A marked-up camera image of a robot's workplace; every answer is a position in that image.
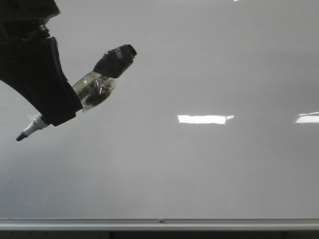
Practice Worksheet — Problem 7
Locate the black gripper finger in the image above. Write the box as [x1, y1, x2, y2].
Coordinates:
[0, 37, 82, 126]

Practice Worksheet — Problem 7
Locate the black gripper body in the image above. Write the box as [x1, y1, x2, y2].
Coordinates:
[0, 0, 60, 45]

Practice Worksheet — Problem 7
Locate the black whiteboard marker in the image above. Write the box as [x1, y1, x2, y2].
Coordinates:
[16, 44, 137, 141]

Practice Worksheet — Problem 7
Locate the white whiteboard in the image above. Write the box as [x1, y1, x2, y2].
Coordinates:
[0, 0, 319, 219]

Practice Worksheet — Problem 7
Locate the aluminium whiteboard tray rail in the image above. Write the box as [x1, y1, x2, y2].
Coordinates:
[0, 219, 319, 232]

